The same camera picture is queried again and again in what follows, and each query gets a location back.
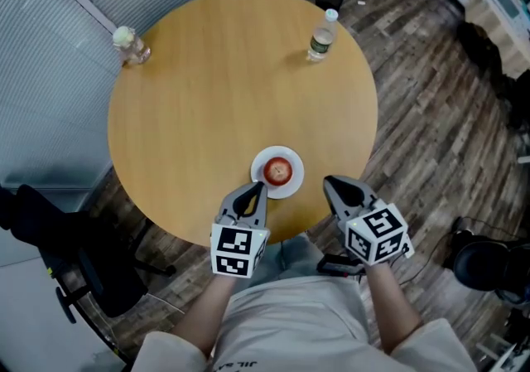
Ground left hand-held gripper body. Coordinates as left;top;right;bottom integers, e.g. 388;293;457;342
210;196;272;280

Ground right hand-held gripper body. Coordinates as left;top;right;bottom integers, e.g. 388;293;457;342
334;191;416;268

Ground red apple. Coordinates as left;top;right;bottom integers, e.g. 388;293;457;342
263;157;294;186

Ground white plate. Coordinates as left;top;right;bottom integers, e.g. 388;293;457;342
250;145;306;200

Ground person's left forearm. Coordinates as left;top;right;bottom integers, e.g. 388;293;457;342
169;273;239;360

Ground person's right forearm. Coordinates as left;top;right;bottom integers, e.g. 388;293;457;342
363;260;424;355

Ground black and red hand tool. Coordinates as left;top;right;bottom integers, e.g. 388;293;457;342
316;253;366;278

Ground person's grey trousers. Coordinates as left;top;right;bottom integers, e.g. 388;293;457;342
248;233;329;293

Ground person's beige shirt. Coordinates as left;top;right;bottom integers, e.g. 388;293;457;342
131;274;479;372

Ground black rounded swivel chair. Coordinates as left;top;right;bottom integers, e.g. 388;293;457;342
441;216;530;306

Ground clear plastic water bottle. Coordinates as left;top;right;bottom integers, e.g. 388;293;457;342
306;8;340;63

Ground black office chair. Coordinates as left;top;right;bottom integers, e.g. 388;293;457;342
0;183;177;320

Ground glass jar with white lid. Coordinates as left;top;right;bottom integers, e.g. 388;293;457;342
112;25;152;67

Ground black bag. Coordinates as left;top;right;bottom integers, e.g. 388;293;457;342
455;21;504;73

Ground light wooden shelf unit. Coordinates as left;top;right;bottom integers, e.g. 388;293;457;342
464;0;530;80

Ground white appliance with screen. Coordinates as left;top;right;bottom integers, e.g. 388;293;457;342
488;0;530;34

